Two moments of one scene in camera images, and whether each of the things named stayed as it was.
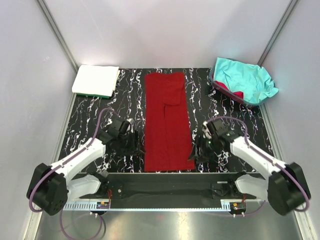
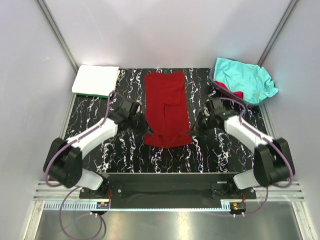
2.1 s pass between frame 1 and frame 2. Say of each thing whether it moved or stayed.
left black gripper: moved
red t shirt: moved
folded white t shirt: stayed
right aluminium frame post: stayed
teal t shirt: stayed
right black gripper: moved
